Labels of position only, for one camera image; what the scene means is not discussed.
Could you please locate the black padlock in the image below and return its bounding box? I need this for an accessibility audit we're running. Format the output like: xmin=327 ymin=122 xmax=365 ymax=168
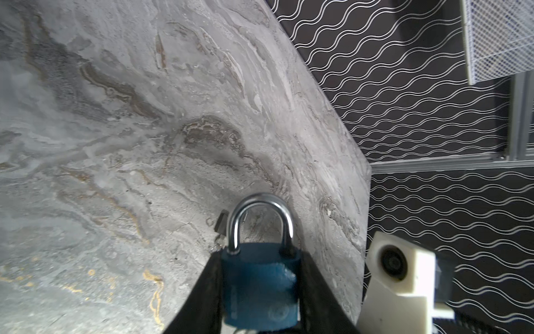
xmin=214 ymin=210 xmax=229 ymax=237

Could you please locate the white wire mesh basket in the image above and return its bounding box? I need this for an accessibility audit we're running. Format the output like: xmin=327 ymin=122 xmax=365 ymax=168
xmin=460 ymin=0 xmax=533 ymax=85

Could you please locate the blue padlock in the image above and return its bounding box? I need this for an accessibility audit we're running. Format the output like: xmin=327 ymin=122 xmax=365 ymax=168
xmin=221 ymin=193 xmax=301 ymax=332

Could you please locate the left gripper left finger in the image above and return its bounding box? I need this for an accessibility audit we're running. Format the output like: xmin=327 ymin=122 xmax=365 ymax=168
xmin=164 ymin=251 xmax=223 ymax=334

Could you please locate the silver key with ring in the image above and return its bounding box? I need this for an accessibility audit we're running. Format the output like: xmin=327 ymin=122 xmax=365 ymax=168
xmin=212 ymin=235 xmax=227 ymax=252

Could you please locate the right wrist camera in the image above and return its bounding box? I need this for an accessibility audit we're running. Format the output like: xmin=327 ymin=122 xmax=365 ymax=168
xmin=356 ymin=232 xmax=456 ymax=333

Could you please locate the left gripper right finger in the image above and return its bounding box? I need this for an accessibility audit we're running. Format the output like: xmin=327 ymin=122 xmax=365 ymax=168
xmin=298 ymin=251 xmax=359 ymax=333

